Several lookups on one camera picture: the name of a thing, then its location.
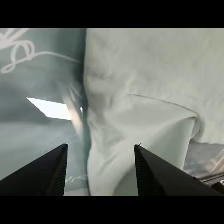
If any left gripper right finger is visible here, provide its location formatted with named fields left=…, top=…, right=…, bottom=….
left=133, top=143, right=224, bottom=197

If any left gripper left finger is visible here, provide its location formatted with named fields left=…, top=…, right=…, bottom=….
left=0, top=143, right=69, bottom=197

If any pale green garment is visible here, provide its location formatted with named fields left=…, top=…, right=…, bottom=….
left=81, top=28, right=224, bottom=197

